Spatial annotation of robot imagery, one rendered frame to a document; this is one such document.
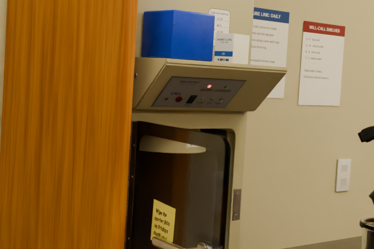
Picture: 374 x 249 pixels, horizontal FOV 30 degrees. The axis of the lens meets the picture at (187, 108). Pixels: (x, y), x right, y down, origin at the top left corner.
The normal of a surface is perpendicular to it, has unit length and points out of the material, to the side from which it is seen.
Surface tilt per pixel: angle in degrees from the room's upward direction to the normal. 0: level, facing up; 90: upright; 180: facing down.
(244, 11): 90
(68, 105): 90
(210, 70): 135
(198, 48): 90
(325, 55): 90
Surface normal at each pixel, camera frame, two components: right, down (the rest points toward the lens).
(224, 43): -0.69, 0.00
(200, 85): 0.40, 0.76
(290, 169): 0.62, 0.08
